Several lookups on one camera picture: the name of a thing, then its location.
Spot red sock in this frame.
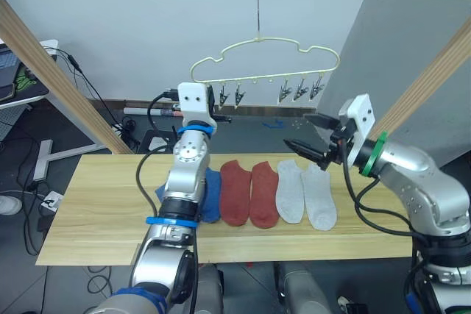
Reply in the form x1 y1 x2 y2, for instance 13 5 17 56
219 160 253 227
249 160 280 229

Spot white power strip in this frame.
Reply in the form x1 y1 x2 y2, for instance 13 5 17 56
39 190 64 213

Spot white tube on floor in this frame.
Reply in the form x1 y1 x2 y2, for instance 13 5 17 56
122 107 185 117

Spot black desk cables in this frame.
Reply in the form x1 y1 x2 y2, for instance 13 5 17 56
43 46 128 138

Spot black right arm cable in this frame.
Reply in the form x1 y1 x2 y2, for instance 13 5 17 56
340 143 433 314

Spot black floor cables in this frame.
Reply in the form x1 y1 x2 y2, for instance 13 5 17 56
0 136 51 257

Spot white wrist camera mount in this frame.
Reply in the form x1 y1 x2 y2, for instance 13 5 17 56
338 93 377 166
177 82 218 132

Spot metal hanger clip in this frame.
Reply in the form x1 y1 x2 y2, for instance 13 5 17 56
276 79 293 107
292 78 310 103
218 84 231 111
233 82 247 110
309 75 326 101

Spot dark laptop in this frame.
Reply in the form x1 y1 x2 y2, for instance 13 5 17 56
0 43 20 89

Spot blue arm strap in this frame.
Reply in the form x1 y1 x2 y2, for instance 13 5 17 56
145 215 200 229

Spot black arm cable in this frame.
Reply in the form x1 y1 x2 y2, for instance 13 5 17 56
340 143 433 314
135 88 202 314

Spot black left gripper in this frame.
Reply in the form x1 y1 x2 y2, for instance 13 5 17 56
205 85 233 124

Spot grey rounded robot leg cover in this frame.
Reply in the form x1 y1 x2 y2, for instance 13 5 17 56
275 262 334 314
197 263 224 314

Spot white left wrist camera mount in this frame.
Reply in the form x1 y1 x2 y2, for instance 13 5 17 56
177 82 218 132

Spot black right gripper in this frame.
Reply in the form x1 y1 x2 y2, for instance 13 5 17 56
283 113 356 172

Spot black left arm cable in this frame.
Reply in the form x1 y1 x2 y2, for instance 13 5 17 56
135 88 202 314

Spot slanted wooden frame post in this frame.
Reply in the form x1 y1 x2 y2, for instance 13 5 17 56
367 15 471 143
0 0 134 155

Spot green arm strap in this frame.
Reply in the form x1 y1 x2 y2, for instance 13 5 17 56
358 130 390 177

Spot blue tape scrap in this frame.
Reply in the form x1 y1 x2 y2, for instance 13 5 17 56
261 119 286 131

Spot blue sock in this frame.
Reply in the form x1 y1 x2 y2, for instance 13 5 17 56
154 183 169 204
199 167 223 225

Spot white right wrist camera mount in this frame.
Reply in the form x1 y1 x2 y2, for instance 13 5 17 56
338 93 377 166

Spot grey sock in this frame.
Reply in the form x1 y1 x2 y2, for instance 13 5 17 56
275 159 308 225
300 163 339 231

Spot white desk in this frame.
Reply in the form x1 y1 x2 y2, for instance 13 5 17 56
0 39 112 182

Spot black mouse mat green logo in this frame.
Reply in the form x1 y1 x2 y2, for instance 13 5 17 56
0 59 51 102

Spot cream clip hanger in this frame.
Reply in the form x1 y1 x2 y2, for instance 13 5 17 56
190 0 341 87

